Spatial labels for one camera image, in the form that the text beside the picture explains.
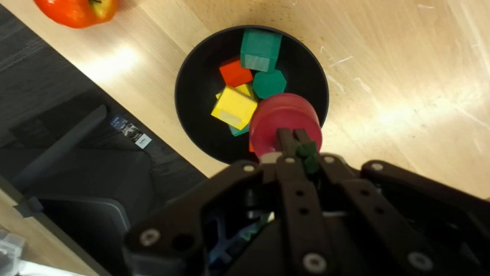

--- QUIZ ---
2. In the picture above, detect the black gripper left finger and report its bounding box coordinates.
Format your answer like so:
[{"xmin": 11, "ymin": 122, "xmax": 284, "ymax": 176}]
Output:
[{"xmin": 278, "ymin": 128, "xmax": 298, "ymax": 156}]

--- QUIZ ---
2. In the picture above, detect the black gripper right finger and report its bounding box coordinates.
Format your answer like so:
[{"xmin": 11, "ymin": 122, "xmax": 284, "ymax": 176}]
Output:
[{"xmin": 295, "ymin": 128, "xmax": 312, "ymax": 143}]

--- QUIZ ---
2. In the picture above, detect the red toy radish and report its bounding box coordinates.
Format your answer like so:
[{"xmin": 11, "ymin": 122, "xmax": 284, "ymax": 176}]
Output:
[{"xmin": 250, "ymin": 93, "xmax": 322, "ymax": 173}]

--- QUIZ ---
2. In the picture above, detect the small green block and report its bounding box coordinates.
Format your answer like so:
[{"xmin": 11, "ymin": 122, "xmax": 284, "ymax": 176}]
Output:
[{"xmin": 253, "ymin": 68, "xmax": 287, "ymax": 99}]

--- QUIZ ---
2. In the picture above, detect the red cube block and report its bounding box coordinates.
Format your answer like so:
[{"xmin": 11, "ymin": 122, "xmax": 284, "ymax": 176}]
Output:
[{"xmin": 220, "ymin": 59, "xmax": 253, "ymax": 87}]

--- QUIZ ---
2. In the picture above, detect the green double block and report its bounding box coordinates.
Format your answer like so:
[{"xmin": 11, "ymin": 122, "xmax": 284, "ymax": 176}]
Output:
[{"xmin": 241, "ymin": 28, "xmax": 282, "ymax": 71}]

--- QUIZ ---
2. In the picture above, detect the orange red toy apple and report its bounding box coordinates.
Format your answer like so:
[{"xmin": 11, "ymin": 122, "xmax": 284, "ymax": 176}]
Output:
[{"xmin": 34, "ymin": 0, "xmax": 120, "ymax": 27}]

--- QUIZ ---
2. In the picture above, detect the yellow cube block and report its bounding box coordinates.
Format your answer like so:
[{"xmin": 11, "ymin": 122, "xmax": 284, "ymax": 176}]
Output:
[{"xmin": 235, "ymin": 84, "xmax": 256, "ymax": 99}]

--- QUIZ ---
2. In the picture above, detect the black bowl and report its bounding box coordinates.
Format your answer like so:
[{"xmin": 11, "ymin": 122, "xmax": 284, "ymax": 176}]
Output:
[{"xmin": 175, "ymin": 24, "xmax": 330, "ymax": 163}]

